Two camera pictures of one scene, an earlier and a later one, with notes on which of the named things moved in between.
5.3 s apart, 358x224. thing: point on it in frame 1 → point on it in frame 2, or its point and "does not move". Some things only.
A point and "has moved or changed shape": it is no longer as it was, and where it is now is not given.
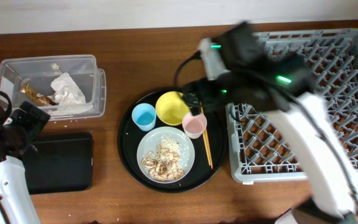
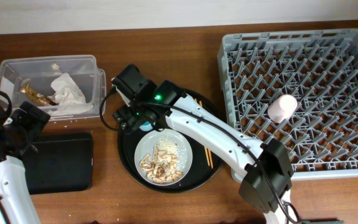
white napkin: x=69 y=96 does not move
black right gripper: x=209 y=86 → x=128 y=119
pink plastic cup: x=194 y=126 has moved or changed shape
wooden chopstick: x=207 y=137 does not move
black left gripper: x=36 y=126 does not move
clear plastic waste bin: x=63 y=87 does not move
